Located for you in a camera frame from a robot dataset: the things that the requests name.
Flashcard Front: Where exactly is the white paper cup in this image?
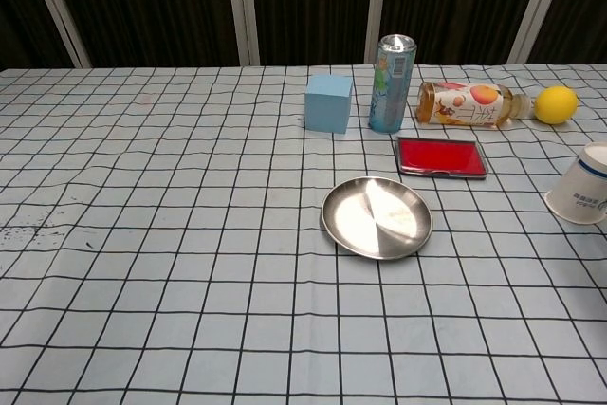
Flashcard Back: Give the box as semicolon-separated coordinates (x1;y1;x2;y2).
543;140;607;227

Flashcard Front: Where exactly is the green silver can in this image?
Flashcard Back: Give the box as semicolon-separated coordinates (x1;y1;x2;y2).
368;34;418;135

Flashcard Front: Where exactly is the yellow ball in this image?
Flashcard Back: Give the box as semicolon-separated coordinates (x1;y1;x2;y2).
534;85;579;126

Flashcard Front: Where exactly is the light blue cube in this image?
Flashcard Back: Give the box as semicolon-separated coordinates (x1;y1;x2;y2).
303;74;355;135

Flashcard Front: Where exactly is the silver round plate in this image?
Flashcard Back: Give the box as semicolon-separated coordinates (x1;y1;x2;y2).
321;175;434;262

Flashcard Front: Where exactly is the red ink pad case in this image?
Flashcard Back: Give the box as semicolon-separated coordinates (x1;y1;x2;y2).
395;136;489;181

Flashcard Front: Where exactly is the peach tea plastic bottle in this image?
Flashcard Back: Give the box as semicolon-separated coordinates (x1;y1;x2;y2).
415;81;537;130

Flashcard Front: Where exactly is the blue checked tablecloth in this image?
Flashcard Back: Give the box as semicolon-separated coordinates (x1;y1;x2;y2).
0;62;607;405

